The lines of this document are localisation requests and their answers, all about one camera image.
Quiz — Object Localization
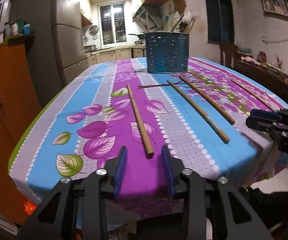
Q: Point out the long wooden chopstick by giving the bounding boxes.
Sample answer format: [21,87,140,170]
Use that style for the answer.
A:
[167,80,230,144]

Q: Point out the cluttered wooden side table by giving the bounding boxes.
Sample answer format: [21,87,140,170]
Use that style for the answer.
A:
[233,53,288,104]

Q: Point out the grey refrigerator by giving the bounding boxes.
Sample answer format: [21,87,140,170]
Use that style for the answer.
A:
[9,0,87,106]

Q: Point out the dark window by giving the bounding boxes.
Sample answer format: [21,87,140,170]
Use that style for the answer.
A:
[205,0,235,44]

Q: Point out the blue perforated utensil holder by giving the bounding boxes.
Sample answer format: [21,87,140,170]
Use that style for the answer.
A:
[145,31,190,74]

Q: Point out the floral striped tablecloth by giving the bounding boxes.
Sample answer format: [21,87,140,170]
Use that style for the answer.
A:
[8,56,288,207]

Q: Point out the beige kitchen base cabinets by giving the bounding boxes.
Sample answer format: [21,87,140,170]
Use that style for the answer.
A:
[86,45,146,66]

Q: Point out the dark wooden chair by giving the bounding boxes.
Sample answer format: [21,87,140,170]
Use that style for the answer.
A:
[219,41,238,69]

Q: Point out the range hood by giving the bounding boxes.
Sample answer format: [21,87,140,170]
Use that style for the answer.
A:
[132,5,164,32]

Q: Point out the orange wooden cabinet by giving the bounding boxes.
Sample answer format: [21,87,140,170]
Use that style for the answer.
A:
[0,35,41,224]

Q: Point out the framed wall picture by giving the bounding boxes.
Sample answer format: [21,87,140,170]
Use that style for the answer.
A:
[261,0,288,21]

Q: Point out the white red-label bottle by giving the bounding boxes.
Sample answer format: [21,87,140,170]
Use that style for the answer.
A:
[11,22,19,36]

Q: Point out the kitchen window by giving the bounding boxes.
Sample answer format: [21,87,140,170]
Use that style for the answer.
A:
[99,3,127,46]

